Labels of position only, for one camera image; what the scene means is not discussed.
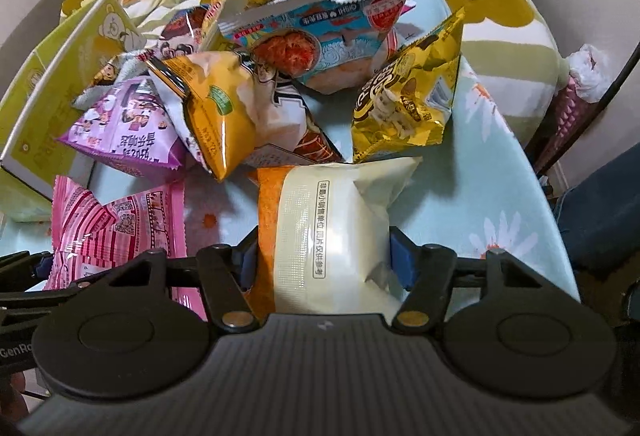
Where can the green striped floral blanket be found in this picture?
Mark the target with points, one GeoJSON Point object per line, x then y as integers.
{"type": "Point", "coordinates": [500, 15]}

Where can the cream and orange snack packet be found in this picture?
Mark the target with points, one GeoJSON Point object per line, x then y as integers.
{"type": "Point", "coordinates": [325, 236]}

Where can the person's leg in jeans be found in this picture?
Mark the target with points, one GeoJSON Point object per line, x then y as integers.
{"type": "Point", "coordinates": [600, 216]}

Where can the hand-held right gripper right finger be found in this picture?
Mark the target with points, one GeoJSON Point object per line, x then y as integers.
{"type": "Point", "coordinates": [400, 261]}

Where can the grey bed frame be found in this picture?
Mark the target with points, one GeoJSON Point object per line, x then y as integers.
{"type": "Point", "coordinates": [27, 15]}

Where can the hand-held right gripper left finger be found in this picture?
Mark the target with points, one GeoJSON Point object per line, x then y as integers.
{"type": "Point", "coordinates": [247, 266]}

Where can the light blue daisy cloth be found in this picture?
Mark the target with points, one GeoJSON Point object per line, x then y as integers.
{"type": "Point", "coordinates": [475, 176]}

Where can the blue and white snack packet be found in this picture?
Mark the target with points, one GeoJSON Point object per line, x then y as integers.
{"type": "Point", "coordinates": [310, 30]}

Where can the pink striped snack packet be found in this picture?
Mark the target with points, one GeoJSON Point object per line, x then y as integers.
{"type": "Point", "coordinates": [115, 226]}

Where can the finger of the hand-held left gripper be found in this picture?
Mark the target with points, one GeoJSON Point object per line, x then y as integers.
{"type": "Point", "coordinates": [25, 266]}
{"type": "Point", "coordinates": [40, 297]}

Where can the grey cartoon snack packet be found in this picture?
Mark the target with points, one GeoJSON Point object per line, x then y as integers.
{"type": "Point", "coordinates": [112, 70]}

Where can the white plastic bag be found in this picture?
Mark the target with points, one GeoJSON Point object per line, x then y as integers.
{"type": "Point", "coordinates": [592, 70]}

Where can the red cartoon snack packet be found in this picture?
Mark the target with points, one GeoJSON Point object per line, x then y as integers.
{"type": "Point", "coordinates": [185, 30]}

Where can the purple snack packet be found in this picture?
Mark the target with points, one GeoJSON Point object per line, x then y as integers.
{"type": "Point", "coordinates": [125, 125]}

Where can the gold snack packet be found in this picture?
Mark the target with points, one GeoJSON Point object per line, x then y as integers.
{"type": "Point", "coordinates": [400, 105]}

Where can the green cardboard box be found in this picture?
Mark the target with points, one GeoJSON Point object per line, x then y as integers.
{"type": "Point", "coordinates": [50, 80]}

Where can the yellow orange snack packet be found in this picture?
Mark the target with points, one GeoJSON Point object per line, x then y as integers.
{"type": "Point", "coordinates": [215, 115]}

